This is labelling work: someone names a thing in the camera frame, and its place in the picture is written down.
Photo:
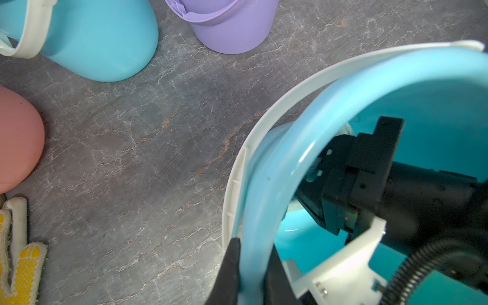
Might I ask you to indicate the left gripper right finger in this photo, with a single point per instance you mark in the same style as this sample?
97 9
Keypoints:
277 289

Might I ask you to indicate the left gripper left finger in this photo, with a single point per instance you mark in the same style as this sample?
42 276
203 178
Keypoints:
226 287

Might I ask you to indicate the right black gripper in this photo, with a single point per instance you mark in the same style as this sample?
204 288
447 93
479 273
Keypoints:
358 176

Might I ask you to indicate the teal bucket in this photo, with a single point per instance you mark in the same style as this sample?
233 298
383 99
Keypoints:
440 92
103 41

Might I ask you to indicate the purple bucket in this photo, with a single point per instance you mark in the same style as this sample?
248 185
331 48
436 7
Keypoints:
228 27

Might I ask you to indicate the pink plastic bucket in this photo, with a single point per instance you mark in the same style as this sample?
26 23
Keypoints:
22 139

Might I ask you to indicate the yellow white work glove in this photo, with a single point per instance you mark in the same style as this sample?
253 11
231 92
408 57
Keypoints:
21 262

